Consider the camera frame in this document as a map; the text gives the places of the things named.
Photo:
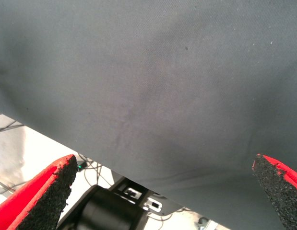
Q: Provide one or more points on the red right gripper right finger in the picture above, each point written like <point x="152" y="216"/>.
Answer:
<point x="282" y="191"/>

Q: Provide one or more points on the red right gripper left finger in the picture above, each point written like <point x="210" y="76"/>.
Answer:
<point x="30" y="203"/>

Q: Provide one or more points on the small black device green light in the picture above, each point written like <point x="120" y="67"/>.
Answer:
<point x="82" y="166"/>

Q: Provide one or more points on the dark grey table cloth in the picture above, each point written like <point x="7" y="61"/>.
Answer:
<point x="148" y="72"/>

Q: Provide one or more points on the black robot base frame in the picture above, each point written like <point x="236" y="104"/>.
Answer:
<point x="110" y="210"/>

